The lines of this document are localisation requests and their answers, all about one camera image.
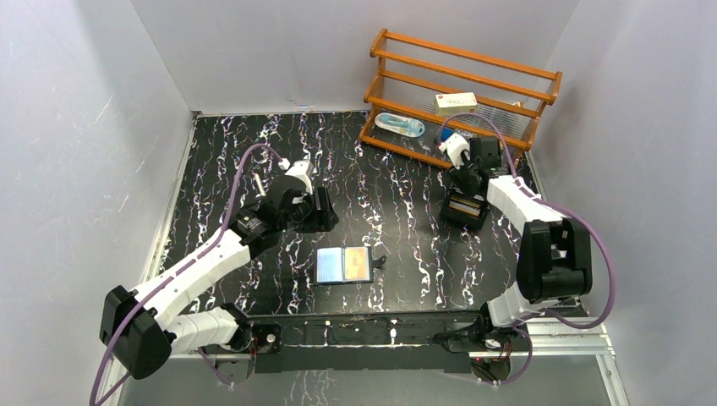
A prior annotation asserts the small pen on table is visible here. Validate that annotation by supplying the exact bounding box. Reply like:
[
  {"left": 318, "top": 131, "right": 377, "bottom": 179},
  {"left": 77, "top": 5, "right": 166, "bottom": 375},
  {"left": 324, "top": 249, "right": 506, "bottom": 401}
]
[{"left": 253, "top": 173, "right": 265, "bottom": 197}]

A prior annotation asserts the orange wooden shelf rack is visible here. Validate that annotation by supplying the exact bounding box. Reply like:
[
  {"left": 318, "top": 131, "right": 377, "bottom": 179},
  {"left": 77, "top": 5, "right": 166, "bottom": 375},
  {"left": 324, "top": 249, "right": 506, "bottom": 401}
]
[{"left": 359, "top": 29, "right": 563, "bottom": 168}]

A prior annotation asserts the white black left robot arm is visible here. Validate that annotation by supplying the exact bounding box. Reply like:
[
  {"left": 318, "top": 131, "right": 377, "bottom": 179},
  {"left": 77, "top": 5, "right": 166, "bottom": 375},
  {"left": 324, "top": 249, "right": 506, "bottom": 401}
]
[{"left": 99, "top": 174, "right": 338, "bottom": 380}]

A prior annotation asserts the white blue packaged item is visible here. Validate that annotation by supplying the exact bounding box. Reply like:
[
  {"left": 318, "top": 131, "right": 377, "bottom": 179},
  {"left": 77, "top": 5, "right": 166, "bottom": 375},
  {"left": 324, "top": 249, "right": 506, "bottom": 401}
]
[{"left": 375, "top": 112, "right": 425, "bottom": 138}]

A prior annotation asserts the black tray with cards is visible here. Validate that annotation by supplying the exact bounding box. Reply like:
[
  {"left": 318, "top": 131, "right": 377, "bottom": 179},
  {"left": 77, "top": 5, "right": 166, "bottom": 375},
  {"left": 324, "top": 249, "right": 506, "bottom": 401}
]
[{"left": 440, "top": 186, "right": 490, "bottom": 231}]

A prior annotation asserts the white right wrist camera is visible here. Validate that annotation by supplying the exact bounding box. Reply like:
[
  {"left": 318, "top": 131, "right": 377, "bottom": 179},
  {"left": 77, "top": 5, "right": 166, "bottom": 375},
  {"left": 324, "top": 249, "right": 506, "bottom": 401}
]
[{"left": 438, "top": 132, "right": 471, "bottom": 169}]

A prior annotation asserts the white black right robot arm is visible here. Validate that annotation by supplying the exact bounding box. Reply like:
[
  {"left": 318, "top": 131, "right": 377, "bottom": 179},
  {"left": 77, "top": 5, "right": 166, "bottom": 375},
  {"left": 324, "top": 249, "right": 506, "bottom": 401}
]
[{"left": 440, "top": 134, "right": 593, "bottom": 350}]

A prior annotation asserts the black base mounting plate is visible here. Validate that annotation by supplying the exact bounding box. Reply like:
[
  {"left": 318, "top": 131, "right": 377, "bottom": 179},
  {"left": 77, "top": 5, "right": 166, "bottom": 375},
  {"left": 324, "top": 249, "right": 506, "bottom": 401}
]
[{"left": 199, "top": 310, "right": 530, "bottom": 376}]

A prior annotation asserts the white cardboard box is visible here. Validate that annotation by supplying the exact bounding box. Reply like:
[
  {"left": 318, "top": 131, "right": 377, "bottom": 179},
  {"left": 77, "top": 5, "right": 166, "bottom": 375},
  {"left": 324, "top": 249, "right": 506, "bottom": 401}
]
[{"left": 434, "top": 92, "right": 479, "bottom": 118}]

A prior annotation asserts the black leather card holder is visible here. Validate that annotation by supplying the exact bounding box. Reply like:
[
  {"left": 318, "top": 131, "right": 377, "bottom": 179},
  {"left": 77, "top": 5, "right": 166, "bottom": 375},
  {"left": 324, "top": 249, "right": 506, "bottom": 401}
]
[{"left": 315, "top": 246, "right": 386, "bottom": 285}]

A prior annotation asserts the aluminium frame rail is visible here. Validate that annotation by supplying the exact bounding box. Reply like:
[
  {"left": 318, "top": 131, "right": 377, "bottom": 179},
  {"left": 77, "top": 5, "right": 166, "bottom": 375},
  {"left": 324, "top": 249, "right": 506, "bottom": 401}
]
[{"left": 138, "top": 313, "right": 615, "bottom": 362}]

